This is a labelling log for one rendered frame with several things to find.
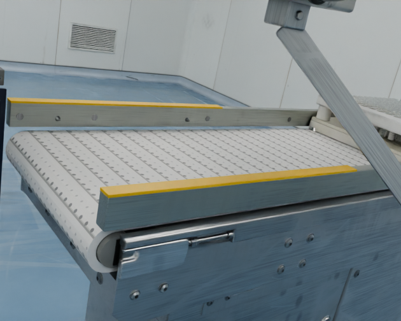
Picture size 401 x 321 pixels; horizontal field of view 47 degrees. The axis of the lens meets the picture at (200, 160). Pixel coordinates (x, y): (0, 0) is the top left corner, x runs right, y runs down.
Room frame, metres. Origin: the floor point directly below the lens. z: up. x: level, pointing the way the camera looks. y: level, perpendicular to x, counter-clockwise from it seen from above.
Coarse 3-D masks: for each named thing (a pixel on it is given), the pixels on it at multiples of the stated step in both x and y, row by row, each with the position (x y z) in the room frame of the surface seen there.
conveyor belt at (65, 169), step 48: (48, 144) 0.52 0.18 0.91; (96, 144) 0.56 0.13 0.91; (144, 144) 0.60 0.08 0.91; (192, 144) 0.64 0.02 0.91; (240, 144) 0.70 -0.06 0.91; (288, 144) 0.76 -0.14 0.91; (336, 144) 0.83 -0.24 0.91; (48, 192) 0.43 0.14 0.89; (96, 192) 0.42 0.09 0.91; (96, 240) 0.35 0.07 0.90
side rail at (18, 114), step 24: (24, 120) 0.55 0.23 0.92; (48, 120) 0.57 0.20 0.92; (72, 120) 0.59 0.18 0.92; (96, 120) 0.62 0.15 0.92; (120, 120) 0.64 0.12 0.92; (144, 120) 0.67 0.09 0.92; (168, 120) 0.69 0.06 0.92; (192, 120) 0.72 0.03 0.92; (216, 120) 0.76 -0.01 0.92; (240, 120) 0.79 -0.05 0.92; (264, 120) 0.83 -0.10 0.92; (288, 120) 0.87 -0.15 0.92
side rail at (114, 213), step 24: (360, 168) 0.57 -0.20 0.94; (168, 192) 0.37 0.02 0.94; (192, 192) 0.39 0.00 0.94; (216, 192) 0.41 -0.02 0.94; (240, 192) 0.43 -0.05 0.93; (264, 192) 0.45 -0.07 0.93; (288, 192) 0.48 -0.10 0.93; (312, 192) 0.50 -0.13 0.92; (336, 192) 0.54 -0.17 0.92; (120, 216) 0.34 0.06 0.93; (144, 216) 0.36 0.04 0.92; (168, 216) 0.38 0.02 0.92; (192, 216) 0.39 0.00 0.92
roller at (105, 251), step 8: (120, 232) 0.37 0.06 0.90; (104, 240) 0.35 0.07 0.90; (112, 240) 0.35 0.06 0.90; (104, 248) 0.35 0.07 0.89; (112, 248) 0.35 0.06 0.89; (120, 248) 0.36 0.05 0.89; (96, 256) 0.35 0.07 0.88; (104, 256) 0.35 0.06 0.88; (112, 256) 0.36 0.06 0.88; (104, 264) 0.35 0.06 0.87; (112, 264) 0.36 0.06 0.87
